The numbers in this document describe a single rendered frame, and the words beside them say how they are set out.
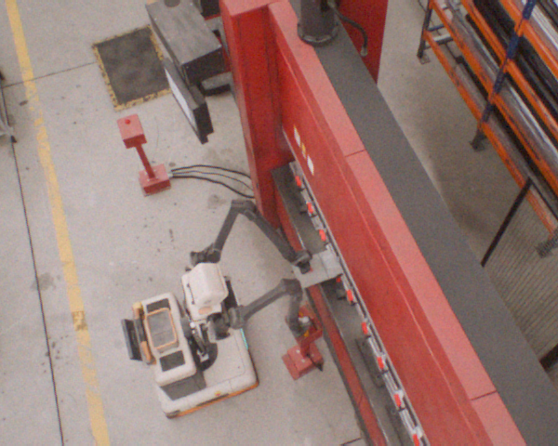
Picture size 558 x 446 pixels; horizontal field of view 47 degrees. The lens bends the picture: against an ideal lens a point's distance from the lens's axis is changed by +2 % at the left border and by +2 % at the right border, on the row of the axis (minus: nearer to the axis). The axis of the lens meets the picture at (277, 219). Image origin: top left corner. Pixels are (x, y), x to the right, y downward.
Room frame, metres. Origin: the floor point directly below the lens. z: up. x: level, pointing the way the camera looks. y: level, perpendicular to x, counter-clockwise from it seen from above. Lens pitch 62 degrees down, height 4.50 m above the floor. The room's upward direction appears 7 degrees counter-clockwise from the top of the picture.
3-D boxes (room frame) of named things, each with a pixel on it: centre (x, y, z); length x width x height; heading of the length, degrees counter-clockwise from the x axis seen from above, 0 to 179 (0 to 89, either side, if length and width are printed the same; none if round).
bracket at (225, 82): (2.75, 0.23, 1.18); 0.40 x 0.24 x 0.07; 14
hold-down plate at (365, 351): (0.95, -0.43, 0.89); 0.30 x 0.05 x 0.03; 14
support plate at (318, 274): (1.52, -0.20, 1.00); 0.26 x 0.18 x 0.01; 104
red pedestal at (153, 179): (2.93, 0.99, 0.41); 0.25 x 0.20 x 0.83; 104
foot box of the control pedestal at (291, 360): (1.25, -0.05, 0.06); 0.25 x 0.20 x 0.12; 113
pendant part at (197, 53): (2.67, 0.39, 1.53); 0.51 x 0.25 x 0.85; 22
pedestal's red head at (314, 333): (1.26, -0.08, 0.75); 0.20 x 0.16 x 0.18; 23
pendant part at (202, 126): (2.59, 0.45, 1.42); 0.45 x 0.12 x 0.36; 22
